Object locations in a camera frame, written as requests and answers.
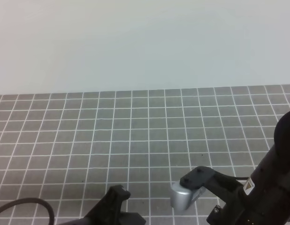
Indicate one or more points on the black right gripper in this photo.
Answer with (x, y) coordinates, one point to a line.
(262, 200)

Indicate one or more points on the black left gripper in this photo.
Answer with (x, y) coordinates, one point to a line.
(108, 210)

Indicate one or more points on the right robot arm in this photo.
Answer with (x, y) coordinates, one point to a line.
(279, 153)

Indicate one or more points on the grey grid tablecloth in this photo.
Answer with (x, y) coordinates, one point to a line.
(69, 148)

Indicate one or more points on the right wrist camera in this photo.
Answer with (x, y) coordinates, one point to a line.
(181, 198)

